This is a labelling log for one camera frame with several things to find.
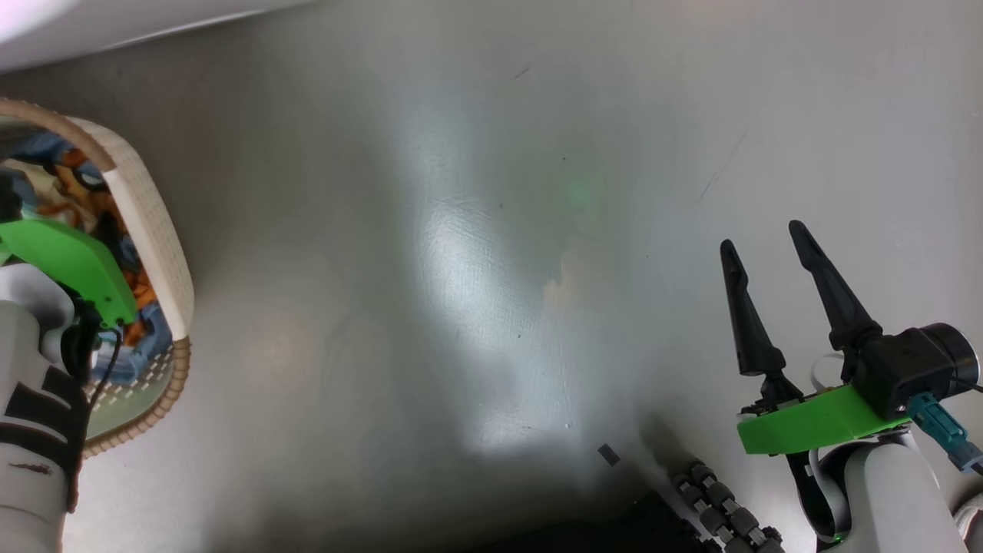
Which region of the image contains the grey roller base wheel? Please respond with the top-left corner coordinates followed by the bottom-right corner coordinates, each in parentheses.
top-left (672, 459), bottom-right (784, 553)

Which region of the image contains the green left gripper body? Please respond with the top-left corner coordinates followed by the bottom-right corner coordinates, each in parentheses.
top-left (0, 219), bottom-right (139, 329)

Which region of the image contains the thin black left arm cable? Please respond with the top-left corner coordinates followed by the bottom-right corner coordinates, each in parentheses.
top-left (77, 307), bottom-right (125, 409)

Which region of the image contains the flat black right arm cable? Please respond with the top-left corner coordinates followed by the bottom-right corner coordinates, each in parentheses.
top-left (787, 449), bottom-right (839, 543)

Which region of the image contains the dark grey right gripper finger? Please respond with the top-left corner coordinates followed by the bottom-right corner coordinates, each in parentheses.
top-left (720, 239), bottom-right (803, 404)
top-left (789, 220), bottom-right (884, 381)

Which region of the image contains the white front-load washing machine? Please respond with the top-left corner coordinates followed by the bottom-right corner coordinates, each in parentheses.
top-left (0, 0), bottom-right (308, 74)

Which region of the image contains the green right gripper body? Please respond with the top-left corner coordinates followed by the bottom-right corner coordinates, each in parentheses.
top-left (737, 384), bottom-right (911, 455)

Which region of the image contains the teal cable connector plug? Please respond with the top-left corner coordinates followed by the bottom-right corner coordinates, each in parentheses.
top-left (906, 392), bottom-right (983, 473)

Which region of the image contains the cream perforated laundry basket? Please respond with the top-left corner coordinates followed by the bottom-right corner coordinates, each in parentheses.
top-left (0, 98), bottom-right (194, 460)

